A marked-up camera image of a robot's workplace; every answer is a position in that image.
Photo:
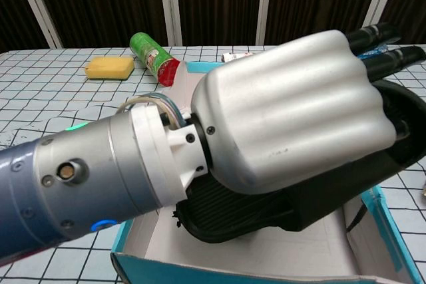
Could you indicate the yellow sponge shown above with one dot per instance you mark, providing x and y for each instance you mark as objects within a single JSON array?
[{"x": 108, "y": 68}]

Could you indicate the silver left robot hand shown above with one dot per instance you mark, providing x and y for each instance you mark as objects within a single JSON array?
[{"x": 283, "y": 114}]

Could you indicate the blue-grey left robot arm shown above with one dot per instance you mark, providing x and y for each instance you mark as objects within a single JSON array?
[{"x": 83, "y": 171}]

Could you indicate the light blue shoe box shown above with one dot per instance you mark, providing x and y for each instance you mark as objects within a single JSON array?
[{"x": 266, "y": 257}]

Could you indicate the dark folding screen white frame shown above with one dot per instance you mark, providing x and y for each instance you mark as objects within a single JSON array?
[{"x": 100, "y": 4}]

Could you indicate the black slide sandal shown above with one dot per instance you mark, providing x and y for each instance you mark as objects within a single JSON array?
[{"x": 333, "y": 197}]

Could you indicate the green chips can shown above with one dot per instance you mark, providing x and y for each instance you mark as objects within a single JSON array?
[{"x": 149, "y": 53}]

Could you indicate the blue cookie package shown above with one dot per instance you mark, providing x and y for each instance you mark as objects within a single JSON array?
[{"x": 372, "y": 52}]

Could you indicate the checkered blue tablecloth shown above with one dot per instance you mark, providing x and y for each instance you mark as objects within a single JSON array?
[{"x": 66, "y": 97}]

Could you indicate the white label drink bottle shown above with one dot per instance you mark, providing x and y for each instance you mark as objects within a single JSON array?
[{"x": 236, "y": 56}]

